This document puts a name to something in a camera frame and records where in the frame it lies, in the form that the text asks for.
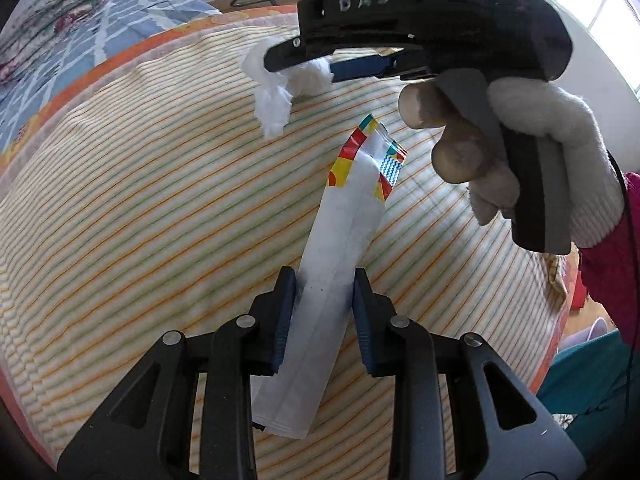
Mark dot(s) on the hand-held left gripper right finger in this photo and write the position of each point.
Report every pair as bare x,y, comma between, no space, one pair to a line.
361,325

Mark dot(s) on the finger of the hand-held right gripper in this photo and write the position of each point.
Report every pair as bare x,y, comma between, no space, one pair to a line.
360,67
300,52

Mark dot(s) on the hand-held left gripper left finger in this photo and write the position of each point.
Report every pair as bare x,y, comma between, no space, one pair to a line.
282,325

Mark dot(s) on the white tissue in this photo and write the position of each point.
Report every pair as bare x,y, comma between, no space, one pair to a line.
272,100

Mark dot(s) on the white wrapper with colourful end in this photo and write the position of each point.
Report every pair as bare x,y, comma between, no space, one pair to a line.
340,230

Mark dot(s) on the person's right hand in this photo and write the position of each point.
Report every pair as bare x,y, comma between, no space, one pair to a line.
580,160

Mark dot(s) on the striped yellow bed sheet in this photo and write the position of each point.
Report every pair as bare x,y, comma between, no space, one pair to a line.
235,16

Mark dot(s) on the window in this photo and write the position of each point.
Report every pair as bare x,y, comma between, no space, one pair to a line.
600,5

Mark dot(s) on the blue checked sheet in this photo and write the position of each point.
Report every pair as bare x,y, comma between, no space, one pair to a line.
100,25

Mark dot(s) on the yellow checked cloth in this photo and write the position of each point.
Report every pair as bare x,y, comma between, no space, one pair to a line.
557,275

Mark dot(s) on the red item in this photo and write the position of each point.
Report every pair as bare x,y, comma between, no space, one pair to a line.
580,295

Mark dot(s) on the teal clothing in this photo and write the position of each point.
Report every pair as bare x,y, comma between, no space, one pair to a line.
590,375

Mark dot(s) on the pale plastic cup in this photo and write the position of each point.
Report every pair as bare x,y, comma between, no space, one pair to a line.
597,335

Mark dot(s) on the folded floral quilt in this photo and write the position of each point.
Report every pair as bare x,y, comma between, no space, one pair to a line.
50,15

